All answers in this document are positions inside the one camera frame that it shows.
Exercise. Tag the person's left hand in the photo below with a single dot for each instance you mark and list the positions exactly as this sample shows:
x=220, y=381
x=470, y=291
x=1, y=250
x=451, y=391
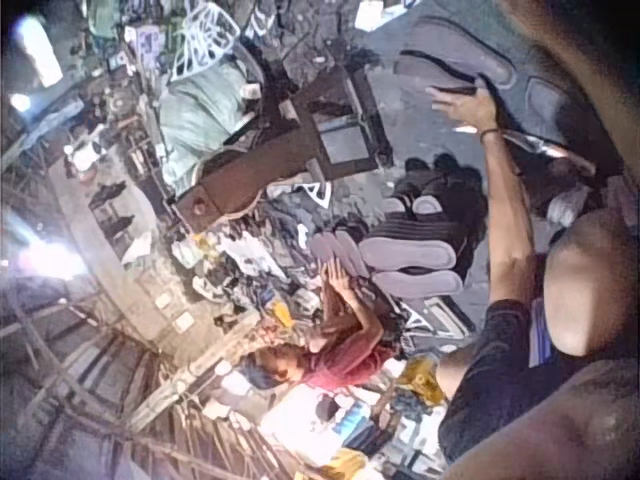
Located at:
x=475, y=110

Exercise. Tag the person's left fingers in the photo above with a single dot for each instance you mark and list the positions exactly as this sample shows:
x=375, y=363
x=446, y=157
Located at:
x=450, y=106

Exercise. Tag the grey shoe sole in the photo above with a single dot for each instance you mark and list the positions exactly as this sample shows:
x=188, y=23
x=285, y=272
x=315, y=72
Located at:
x=465, y=55

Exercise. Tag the pile of black shoes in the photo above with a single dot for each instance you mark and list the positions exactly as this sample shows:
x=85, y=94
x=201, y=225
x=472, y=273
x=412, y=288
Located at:
x=440, y=200

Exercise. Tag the silver metal tool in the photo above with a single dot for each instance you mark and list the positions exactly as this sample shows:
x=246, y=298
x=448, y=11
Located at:
x=545, y=147

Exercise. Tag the wide grey insole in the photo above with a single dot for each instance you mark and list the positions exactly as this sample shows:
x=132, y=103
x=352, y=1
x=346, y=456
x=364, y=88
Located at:
x=407, y=252

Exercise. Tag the narrow grey insole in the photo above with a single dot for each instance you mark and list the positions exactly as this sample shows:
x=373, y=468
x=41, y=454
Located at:
x=324, y=247
x=352, y=255

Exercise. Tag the person's legs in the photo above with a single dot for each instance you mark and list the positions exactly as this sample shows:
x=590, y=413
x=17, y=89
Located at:
x=585, y=285

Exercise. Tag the pale green sack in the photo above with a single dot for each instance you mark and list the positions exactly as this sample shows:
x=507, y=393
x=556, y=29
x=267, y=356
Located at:
x=200, y=120

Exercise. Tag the heap of shoe parts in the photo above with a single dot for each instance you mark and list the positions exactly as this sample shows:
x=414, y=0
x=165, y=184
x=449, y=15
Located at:
x=250, y=270

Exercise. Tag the yellow plastic bag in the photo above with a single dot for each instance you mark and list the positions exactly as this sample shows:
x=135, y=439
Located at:
x=420, y=377

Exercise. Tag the heap of bags and packets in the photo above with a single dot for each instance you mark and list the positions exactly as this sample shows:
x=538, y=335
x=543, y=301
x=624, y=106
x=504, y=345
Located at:
x=330, y=425

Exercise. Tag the cluttered workshop shelf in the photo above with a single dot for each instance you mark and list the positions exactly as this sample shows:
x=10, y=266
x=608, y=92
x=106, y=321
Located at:
x=115, y=215

